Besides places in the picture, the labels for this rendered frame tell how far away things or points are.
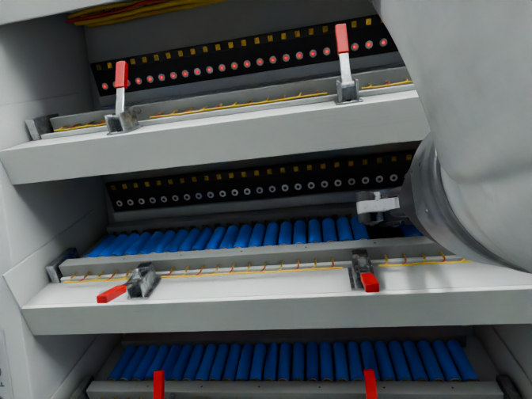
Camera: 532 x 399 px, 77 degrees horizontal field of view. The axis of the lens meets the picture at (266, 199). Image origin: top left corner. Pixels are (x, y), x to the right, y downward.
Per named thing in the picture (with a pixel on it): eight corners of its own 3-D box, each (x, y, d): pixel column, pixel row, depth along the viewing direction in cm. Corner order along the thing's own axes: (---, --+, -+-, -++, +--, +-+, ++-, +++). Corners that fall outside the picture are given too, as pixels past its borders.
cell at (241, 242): (253, 234, 51) (245, 257, 45) (241, 235, 51) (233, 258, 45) (251, 223, 50) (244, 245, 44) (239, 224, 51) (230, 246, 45)
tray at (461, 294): (549, 323, 34) (568, 242, 30) (32, 336, 44) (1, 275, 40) (465, 229, 52) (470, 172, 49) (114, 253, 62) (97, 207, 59)
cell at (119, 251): (142, 242, 54) (122, 264, 48) (131, 243, 54) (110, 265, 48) (138, 232, 53) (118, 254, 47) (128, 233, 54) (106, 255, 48)
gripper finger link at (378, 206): (447, 213, 23) (371, 219, 23) (416, 218, 29) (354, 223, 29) (442, 180, 24) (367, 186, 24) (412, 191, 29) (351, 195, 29)
